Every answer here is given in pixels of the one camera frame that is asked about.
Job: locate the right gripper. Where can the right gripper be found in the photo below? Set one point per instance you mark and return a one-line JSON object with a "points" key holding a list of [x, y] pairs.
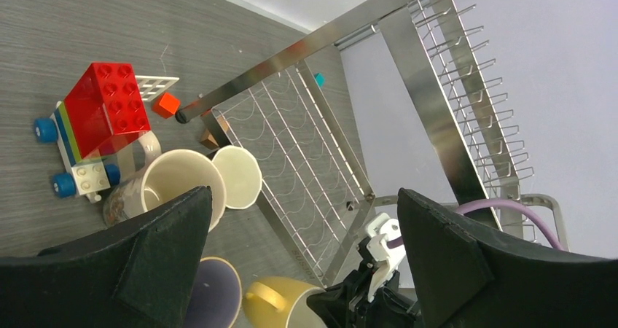
{"points": [[347, 303]]}

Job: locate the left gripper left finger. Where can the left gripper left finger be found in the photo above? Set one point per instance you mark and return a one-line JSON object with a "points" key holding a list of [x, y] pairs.
{"points": [[138, 273]]}

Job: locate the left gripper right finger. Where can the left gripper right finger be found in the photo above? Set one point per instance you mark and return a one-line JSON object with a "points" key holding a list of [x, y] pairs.
{"points": [[467, 274]]}

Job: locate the pink cup rack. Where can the pink cup rack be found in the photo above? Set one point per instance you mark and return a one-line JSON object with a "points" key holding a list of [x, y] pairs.
{"points": [[216, 295]]}

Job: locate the cream floral mug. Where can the cream floral mug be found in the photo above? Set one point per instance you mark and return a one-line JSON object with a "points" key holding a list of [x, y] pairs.
{"points": [[165, 176]]}

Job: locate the small yellow cup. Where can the small yellow cup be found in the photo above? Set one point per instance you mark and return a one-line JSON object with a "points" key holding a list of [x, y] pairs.
{"points": [[280, 302]]}

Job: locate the black glossy mug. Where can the black glossy mug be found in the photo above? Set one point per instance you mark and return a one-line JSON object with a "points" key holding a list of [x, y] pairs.
{"points": [[241, 175]]}

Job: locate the steel dish rack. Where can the steel dish rack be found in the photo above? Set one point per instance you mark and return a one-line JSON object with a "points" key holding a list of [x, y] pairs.
{"points": [[398, 150]]}

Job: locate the brown wooden block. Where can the brown wooden block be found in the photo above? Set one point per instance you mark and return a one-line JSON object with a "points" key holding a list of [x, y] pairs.
{"points": [[208, 139]]}

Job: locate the red duplo block tower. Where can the red duplo block tower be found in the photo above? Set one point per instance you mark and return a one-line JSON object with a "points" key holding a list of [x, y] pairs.
{"points": [[105, 110]]}

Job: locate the orange cube near grid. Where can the orange cube near grid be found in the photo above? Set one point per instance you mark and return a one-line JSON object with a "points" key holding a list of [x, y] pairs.
{"points": [[166, 105]]}

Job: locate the white window grid piece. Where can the white window grid piece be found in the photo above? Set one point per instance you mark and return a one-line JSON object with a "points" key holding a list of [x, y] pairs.
{"points": [[151, 87]]}

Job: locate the small teal block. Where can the small teal block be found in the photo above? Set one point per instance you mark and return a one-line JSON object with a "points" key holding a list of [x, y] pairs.
{"points": [[320, 79]]}

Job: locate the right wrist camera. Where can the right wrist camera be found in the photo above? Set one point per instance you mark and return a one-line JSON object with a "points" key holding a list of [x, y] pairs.
{"points": [[385, 247]]}

